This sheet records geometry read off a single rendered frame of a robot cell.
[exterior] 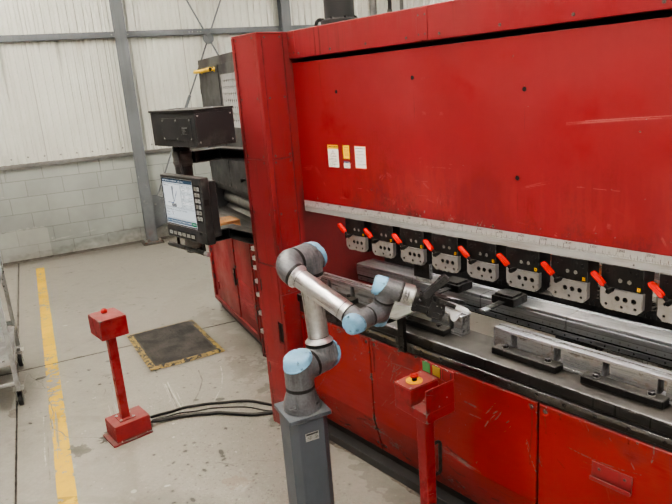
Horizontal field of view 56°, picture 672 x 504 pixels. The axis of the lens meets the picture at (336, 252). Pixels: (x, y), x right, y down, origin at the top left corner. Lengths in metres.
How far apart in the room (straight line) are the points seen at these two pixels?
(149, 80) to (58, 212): 2.20
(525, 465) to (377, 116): 1.65
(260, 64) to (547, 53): 1.54
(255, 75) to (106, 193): 6.16
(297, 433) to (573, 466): 1.06
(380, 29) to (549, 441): 1.86
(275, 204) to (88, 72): 6.12
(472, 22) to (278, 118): 1.26
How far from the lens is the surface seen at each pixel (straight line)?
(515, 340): 2.78
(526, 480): 2.85
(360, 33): 3.04
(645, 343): 2.74
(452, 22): 2.66
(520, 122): 2.49
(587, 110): 2.35
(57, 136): 9.24
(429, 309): 2.25
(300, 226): 3.55
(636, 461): 2.51
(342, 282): 3.44
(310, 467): 2.65
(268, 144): 3.38
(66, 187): 9.29
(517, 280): 2.62
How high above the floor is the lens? 2.03
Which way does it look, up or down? 15 degrees down
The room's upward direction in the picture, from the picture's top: 4 degrees counter-clockwise
